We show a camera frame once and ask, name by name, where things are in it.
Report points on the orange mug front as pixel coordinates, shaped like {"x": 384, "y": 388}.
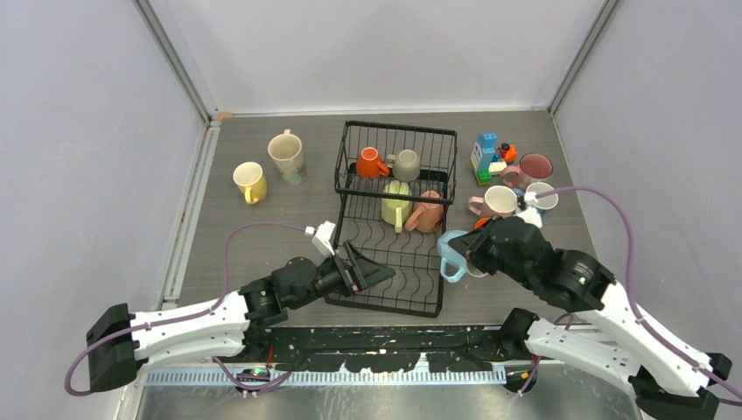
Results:
{"x": 481, "y": 222}

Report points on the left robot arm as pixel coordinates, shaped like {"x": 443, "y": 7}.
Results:
{"x": 125, "y": 344}

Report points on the salmon pink mug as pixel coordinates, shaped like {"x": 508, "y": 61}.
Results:
{"x": 426, "y": 217}

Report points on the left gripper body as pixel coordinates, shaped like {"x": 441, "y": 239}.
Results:
{"x": 332, "y": 276}

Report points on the pink faceted mug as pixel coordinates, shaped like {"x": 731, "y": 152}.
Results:
{"x": 498, "y": 201}

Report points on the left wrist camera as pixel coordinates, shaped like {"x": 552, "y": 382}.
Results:
{"x": 321, "y": 237}

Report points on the orange mug on shelf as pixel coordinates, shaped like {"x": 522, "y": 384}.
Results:
{"x": 369, "y": 164}

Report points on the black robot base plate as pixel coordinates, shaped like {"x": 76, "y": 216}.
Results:
{"x": 381, "y": 349}

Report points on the black wire dish rack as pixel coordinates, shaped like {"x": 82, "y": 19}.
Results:
{"x": 417, "y": 288}

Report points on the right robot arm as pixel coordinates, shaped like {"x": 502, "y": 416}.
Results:
{"x": 667, "y": 378}

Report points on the orange mug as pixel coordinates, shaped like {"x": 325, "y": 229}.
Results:
{"x": 369, "y": 164}
{"x": 481, "y": 222}

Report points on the toy block building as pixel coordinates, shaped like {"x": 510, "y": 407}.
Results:
{"x": 486, "y": 160}

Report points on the cream floral tall mug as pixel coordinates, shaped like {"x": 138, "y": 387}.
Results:
{"x": 286, "y": 151}

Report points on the yellow mug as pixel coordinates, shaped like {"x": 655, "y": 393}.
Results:
{"x": 251, "y": 181}

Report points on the light green mug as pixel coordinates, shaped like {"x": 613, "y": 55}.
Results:
{"x": 395, "y": 211}

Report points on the light blue mug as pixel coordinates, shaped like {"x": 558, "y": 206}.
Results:
{"x": 453, "y": 266}

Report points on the pink round mug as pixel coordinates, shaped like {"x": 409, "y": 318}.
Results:
{"x": 533, "y": 167}

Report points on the toy figure orange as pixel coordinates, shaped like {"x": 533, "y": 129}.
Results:
{"x": 508, "y": 153}

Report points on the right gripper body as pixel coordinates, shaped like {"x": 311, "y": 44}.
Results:
{"x": 482, "y": 253}

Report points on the grey mug on shelf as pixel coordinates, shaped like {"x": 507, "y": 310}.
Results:
{"x": 404, "y": 165}

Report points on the blue mug front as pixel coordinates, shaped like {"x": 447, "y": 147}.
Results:
{"x": 541, "y": 205}

